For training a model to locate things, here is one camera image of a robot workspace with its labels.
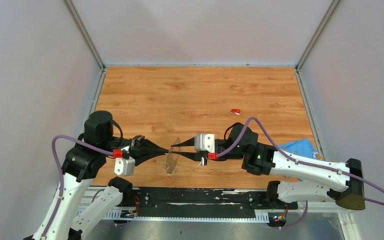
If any metal key organizer plate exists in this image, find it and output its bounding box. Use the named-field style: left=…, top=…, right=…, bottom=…
left=163, top=146, right=181, bottom=179

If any red-headed key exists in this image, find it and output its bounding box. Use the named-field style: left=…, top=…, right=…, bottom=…
left=229, top=108, right=241, bottom=116

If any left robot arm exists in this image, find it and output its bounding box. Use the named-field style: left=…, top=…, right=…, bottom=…
left=27, top=110, right=169, bottom=240

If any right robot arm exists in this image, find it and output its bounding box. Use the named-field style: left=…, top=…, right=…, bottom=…
left=173, top=122, right=366, bottom=211

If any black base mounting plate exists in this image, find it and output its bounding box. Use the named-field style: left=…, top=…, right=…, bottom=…
left=118, top=187, right=298, bottom=219

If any blue cloth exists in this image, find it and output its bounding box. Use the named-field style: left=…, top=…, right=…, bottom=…
left=279, top=138, right=323, bottom=160

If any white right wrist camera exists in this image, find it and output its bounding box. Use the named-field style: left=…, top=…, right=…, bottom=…
left=193, top=133, right=216, bottom=153

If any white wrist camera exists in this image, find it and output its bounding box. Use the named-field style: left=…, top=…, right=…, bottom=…
left=193, top=133, right=216, bottom=153
left=114, top=157, right=136, bottom=177

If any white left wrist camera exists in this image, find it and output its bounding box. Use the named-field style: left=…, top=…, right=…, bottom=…
left=114, top=157, right=136, bottom=177

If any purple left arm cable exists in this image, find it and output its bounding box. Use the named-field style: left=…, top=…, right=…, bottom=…
left=41, top=134, right=123, bottom=240

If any aluminium rail base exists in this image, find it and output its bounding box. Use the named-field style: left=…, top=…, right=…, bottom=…
left=62, top=186, right=362, bottom=240

